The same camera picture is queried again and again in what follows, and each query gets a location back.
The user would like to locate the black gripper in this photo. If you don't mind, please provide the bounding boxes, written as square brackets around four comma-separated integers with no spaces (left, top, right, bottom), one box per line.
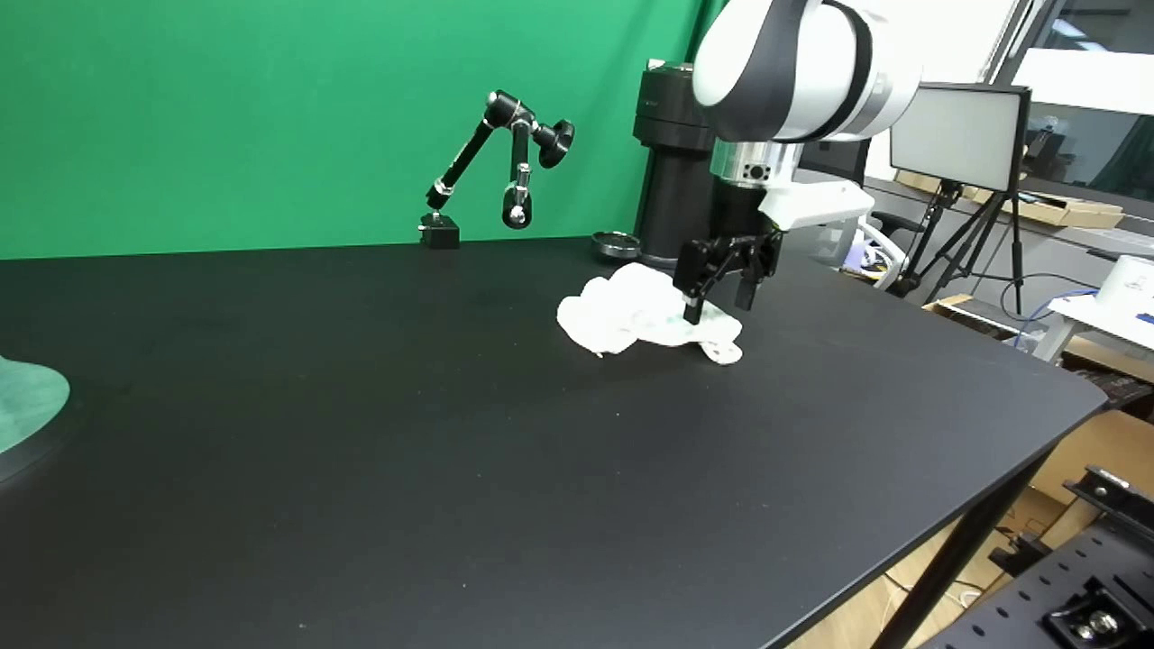
[675,141,782,323]

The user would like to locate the white cloth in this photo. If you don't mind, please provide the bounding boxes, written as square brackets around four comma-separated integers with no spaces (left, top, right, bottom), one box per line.
[552,260,751,366]

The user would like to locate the black tripod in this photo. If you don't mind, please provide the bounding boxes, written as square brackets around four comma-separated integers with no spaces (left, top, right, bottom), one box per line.
[896,176,1033,316]

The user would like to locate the grey panel screen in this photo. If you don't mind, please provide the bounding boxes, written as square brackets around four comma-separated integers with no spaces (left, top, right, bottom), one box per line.
[888,80,1034,193]

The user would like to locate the black table leg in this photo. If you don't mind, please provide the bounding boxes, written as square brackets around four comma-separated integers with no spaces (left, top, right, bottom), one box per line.
[870,478,1040,649]

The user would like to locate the white paper sheets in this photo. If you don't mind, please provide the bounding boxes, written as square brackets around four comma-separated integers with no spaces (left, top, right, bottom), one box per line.
[1050,252,1154,354]

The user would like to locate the brown cardboard box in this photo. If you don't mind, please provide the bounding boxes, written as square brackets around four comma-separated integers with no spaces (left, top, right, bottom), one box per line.
[1026,408,1154,545]

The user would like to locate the black perforated breadboard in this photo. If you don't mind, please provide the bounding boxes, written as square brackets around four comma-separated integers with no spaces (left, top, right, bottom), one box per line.
[925,514,1154,649]

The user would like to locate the green backdrop curtain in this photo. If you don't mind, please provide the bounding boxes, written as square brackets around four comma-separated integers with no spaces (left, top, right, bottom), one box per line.
[0,0,724,262]

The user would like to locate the black clamp with silver screw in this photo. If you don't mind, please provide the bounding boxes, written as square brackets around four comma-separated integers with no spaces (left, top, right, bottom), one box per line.
[1043,574,1149,649]

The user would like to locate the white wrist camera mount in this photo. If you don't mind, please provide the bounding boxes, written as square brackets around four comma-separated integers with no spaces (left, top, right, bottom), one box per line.
[758,165,882,233]

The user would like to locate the black metal rail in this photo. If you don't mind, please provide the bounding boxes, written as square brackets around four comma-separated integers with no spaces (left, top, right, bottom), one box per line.
[1061,465,1154,524]

